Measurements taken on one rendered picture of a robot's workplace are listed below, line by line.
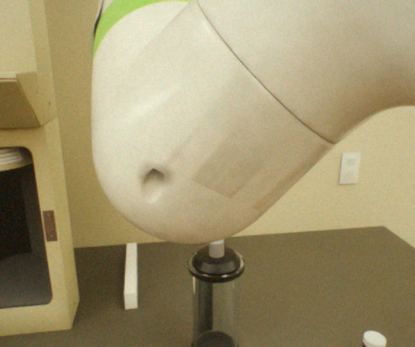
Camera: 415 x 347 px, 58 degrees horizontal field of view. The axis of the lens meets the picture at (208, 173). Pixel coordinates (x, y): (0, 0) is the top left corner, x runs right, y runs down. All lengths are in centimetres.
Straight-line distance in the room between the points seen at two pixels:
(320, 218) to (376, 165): 28
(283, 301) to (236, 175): 86
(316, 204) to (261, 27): 127
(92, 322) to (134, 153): 82
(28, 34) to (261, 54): 65
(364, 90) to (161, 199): 10
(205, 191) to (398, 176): 138
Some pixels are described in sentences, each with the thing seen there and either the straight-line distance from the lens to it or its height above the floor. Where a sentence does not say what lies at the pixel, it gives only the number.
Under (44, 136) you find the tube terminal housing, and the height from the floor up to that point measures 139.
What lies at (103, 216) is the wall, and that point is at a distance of 129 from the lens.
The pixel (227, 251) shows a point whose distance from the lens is 73.
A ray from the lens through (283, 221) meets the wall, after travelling 139.
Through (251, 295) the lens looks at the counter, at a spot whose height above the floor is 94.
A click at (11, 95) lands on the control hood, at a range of 70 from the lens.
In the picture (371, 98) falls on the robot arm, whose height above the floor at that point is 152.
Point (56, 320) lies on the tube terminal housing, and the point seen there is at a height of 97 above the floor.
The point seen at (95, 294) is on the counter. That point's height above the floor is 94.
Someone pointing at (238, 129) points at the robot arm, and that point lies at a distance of 17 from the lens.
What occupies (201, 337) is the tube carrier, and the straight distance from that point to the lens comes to 78.
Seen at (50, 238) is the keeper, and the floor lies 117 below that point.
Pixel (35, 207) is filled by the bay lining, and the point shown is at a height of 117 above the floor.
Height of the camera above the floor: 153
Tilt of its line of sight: 17 degrees down
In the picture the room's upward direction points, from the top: straight up
